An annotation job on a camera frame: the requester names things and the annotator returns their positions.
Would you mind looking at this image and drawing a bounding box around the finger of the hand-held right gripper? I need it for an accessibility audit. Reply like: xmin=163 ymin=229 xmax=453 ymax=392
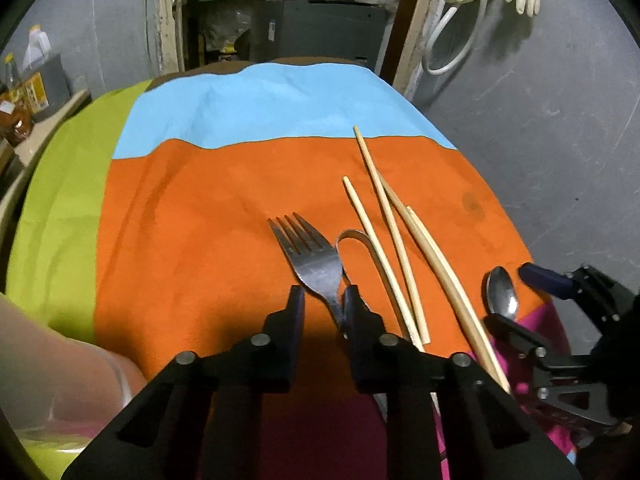
xmin=484 ymin=313 xmax=623 ymax=431
xmin=518 ymin=261 xmax=638 ymax=326

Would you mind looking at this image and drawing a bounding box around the oil bottle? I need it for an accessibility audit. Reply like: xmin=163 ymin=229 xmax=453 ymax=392
xmin=216 ymin=7 xmax=252 ymax=64

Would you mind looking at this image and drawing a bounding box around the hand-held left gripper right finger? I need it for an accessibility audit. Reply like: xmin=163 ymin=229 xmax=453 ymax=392
xmin=341 ymin=284 xmax=583 ymax=480

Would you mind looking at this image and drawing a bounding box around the clear jug with yellow cap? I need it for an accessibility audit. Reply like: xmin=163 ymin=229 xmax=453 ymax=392
xmin=22 ymin=25 xmax=53 ymax=68

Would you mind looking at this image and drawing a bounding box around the metal fork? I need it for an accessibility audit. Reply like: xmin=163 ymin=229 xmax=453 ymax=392
xmin=267 ymin=211 xmax=348 ymax=341

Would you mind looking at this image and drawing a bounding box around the wooden chopstick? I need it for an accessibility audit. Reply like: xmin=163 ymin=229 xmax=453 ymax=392
xmin=352 ymin=125 xmax=432 ymax=346
xmin=406 ymin=206 xmax=512 ymax=395
xmin=342 ymin=176 xmax=426 ymax=353
xmin=376 ymin=170 xmax=423 ymax=233

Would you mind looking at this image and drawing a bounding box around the multicoloured tablecloth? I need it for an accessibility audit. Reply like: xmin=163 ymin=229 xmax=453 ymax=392
xmin=5 ymin=57 xmax=581 ymax=480

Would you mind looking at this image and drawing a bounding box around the white hose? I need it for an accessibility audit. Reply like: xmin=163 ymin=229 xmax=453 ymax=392
xmin=421 ymin=0 xmax=495 ymax=77

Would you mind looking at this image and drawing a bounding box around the grey storage box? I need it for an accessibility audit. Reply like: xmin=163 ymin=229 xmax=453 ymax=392
xmin=250 ymin=0 xmax=391 ymax=63

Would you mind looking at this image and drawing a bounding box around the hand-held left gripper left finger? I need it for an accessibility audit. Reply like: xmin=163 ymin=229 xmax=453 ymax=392
xmin=60 ymin=285 xmax=306 ymax=480

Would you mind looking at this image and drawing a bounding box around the metal spoon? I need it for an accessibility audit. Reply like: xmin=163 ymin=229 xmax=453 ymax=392
xmin=485 ymin=265 xmax=521 ymax=322

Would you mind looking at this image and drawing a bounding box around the clear plastic cup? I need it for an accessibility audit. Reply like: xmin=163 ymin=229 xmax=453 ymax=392
xmin=0 ymin=292 xmax=148 ymax=456

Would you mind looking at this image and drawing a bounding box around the dark sauce bottle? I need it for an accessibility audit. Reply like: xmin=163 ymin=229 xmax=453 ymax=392
xmin=2 ymin=54 xmax=21 ymax=92

